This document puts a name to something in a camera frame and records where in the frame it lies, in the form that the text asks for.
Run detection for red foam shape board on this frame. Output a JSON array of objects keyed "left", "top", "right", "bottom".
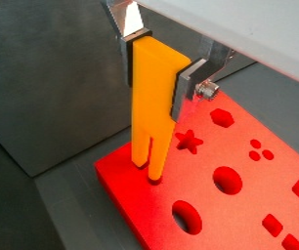
[{"left": 94, "top": 95, "right": 299, "bottom": 250}]

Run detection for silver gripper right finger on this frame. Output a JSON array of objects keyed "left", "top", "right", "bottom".
[{"left": 170, "top": 36, "right": 233, "bottom": 122}]

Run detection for yellow square-circle peg object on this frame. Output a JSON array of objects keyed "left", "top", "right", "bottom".
[{"left": 132, "top": 36, "right": 190, "bottom": 183}]

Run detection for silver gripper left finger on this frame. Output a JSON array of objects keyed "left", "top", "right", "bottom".
[{"left": 100, "top": 0, "right": 152, "bottom": 87}]

